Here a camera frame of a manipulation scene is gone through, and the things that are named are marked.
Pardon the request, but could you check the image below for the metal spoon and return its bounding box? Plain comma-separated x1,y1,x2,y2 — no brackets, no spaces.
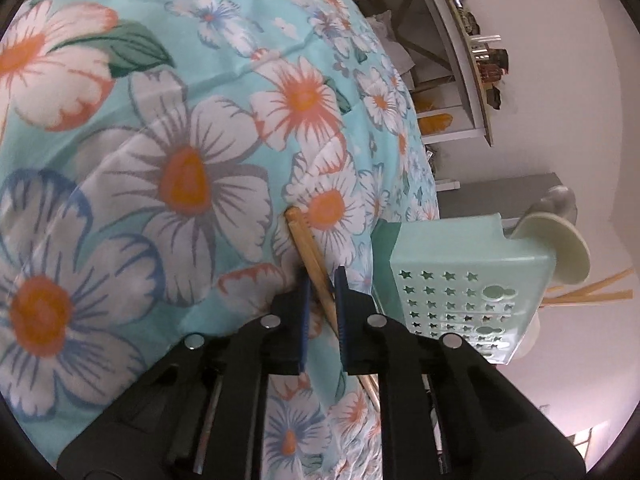
520,185,578,224

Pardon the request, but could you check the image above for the floral blue tablecloth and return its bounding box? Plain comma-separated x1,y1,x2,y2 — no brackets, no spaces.
1,0,439,465

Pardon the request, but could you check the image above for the silver refrigerator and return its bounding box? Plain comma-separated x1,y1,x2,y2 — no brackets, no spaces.
437,172,562,231

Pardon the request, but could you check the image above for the wooden chopstick lone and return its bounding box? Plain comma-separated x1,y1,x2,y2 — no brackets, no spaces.
561,268,634,298

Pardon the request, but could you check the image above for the mint green utensil holder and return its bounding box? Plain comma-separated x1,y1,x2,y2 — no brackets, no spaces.
371,214,556,365

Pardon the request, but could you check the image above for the white rice paddle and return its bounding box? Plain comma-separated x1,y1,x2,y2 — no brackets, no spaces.
513,312,540,360

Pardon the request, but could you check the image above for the red cola bottles pack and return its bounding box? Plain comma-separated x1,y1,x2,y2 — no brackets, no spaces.
478,49,510,84

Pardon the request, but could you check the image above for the cream plastic soup ladle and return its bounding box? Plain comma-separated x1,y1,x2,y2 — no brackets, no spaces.
511,211,591,285

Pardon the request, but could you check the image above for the yellow plastic bag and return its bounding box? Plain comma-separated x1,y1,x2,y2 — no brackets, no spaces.
418,113,454,136

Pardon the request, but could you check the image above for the white wooden side table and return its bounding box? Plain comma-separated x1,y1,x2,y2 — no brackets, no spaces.
394,0,496,148

